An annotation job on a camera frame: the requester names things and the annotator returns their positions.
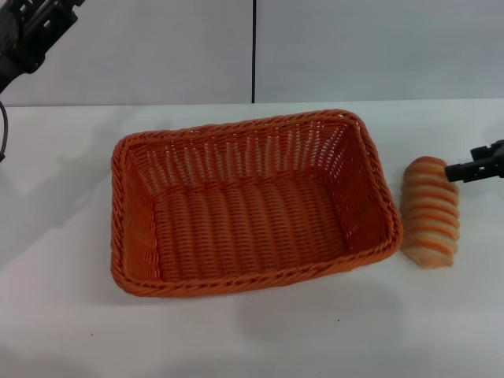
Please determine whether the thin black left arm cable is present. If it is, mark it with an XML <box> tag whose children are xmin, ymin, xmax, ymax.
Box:
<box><xmin>0</xmin><ymin>100</ymin><xmax>11</xmax><ymax>163</ymax></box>

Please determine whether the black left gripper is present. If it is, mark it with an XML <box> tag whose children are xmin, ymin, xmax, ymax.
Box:
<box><xmin>0</xmin><ymin>0</ymin><xmax>86</xmax><ymax>94</ymax></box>

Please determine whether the orange woven plastic basket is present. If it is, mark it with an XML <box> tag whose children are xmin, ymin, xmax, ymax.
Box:
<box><xmin>109</xmin><ymin>108</ymin><xmax>405</xmax><ymax>297</ymax></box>

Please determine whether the dark vertical wall panel strip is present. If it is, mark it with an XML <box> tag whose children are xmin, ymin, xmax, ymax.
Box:
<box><xmin>250</xmin><ymin>0</ymin><xmax>258</xmax><ymax>104</ymax></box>

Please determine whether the striped bread roll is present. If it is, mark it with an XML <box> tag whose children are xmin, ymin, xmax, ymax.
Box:
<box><xmin>399</xmin><ymin>155</ymin><xmax>461</xmax><ymax>270</ymax></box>

